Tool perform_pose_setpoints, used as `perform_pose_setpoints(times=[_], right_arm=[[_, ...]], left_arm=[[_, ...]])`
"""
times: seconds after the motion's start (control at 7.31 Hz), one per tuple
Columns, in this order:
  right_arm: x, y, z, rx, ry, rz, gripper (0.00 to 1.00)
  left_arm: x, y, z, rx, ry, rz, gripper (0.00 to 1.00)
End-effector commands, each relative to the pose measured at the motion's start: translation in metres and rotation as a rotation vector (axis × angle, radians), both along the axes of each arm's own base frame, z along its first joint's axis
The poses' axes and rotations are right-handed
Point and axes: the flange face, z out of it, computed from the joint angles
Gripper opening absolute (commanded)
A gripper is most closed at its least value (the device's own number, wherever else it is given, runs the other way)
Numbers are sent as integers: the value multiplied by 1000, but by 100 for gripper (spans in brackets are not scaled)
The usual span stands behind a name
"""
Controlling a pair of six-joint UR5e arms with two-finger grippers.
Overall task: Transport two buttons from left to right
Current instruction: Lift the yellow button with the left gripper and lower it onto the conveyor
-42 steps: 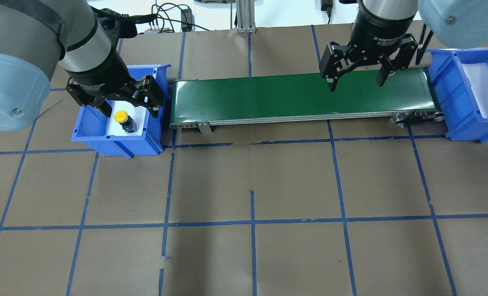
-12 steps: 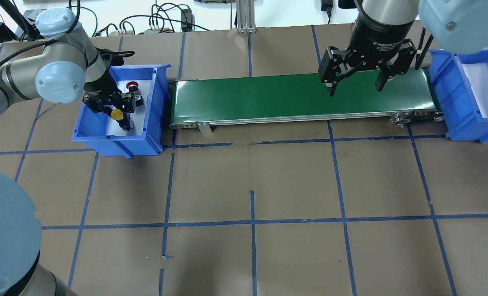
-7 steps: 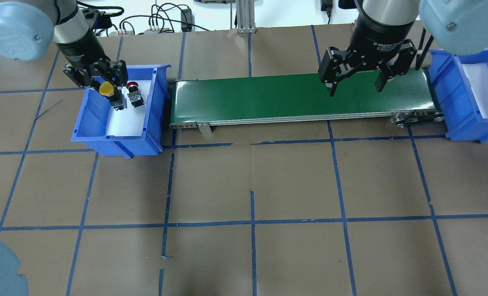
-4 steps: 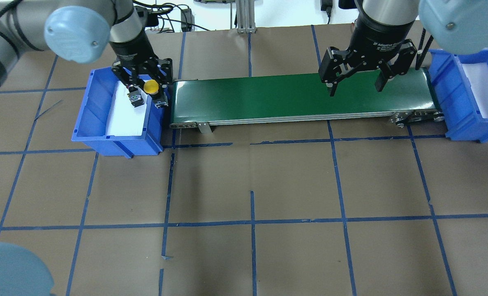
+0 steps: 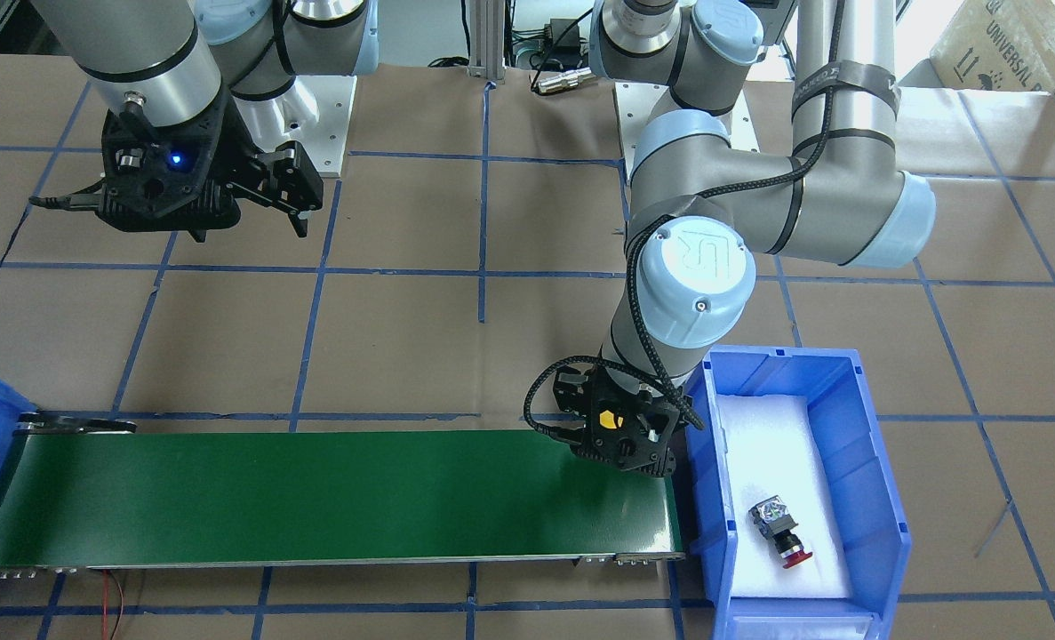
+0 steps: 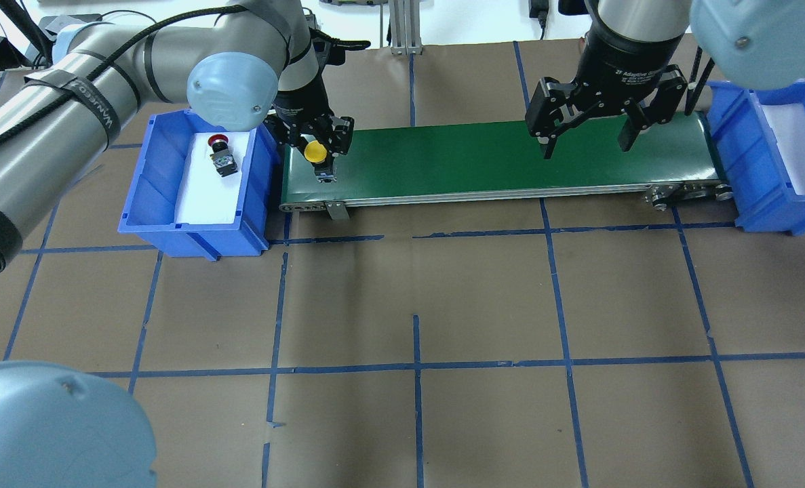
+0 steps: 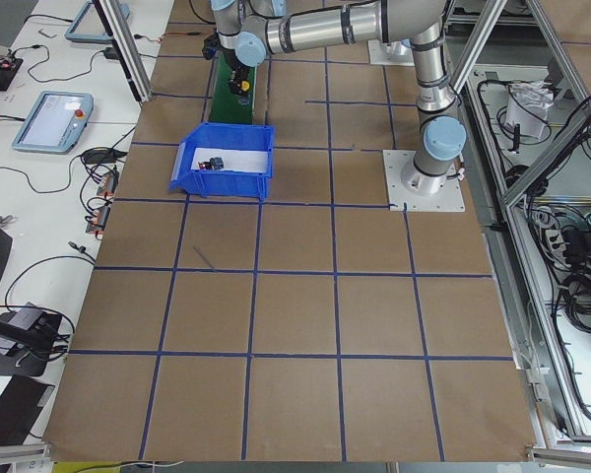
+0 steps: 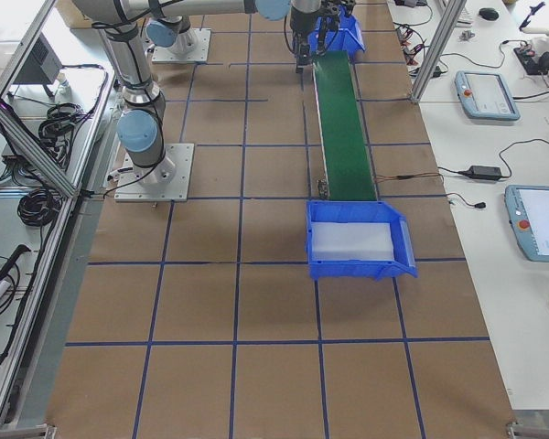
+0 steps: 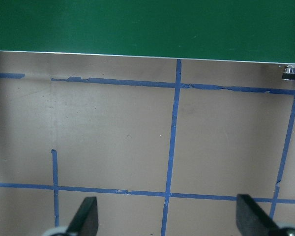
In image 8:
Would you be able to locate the far blue bin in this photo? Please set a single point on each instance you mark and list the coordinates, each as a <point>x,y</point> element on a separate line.
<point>348,37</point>

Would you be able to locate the blue bin with white liner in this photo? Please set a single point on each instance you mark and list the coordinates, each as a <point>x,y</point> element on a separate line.
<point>358,239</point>

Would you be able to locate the far teach pendant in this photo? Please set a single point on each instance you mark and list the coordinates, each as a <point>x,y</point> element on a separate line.
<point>485,96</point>

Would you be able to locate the black computer mouse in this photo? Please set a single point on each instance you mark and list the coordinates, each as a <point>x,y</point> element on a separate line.
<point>489,13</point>

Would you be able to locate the aluminium frame post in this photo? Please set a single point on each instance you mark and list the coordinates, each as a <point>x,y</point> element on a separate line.
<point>436,48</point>

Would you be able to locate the teach pendant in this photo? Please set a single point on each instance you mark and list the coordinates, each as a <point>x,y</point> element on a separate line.
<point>528,209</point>
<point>485,96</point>

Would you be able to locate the black power adapter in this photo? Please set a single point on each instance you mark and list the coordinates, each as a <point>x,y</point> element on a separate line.
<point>489,173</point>

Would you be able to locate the near teach pendant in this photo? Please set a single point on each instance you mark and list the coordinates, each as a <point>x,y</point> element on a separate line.
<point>528,209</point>

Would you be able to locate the green conveyor belt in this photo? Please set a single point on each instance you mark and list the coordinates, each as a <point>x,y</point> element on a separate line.
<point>347,163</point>

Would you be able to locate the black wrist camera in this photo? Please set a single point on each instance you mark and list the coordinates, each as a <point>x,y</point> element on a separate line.
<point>333,12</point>

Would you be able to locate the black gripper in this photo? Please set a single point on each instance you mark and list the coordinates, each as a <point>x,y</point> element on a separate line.
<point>300,28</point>

